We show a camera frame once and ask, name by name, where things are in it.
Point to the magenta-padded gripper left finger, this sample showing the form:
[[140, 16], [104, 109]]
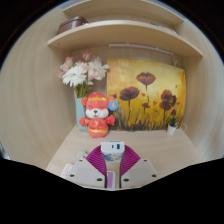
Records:
[[86, 173]]

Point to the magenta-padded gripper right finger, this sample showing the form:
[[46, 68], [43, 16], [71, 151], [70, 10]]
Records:
[[140, 171]]

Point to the white power plug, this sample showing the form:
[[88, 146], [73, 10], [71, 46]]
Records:
[[81, 154]]

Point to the small potted plant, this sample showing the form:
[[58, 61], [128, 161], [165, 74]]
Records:
[[172, 128]]

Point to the red plush toy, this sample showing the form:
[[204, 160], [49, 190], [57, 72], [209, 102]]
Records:
[[97, 120]]

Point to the pale blue vase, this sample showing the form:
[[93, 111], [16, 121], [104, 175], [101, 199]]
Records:
[[80, 111]]

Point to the yellow poppy flower painting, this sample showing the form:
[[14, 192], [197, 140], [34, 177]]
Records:
[[150, 93]]

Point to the pink and white flower bouquet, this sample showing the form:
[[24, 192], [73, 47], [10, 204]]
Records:
[[75, 76]]

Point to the wooden shelf unit with items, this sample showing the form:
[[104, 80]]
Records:
[[123, 31]]

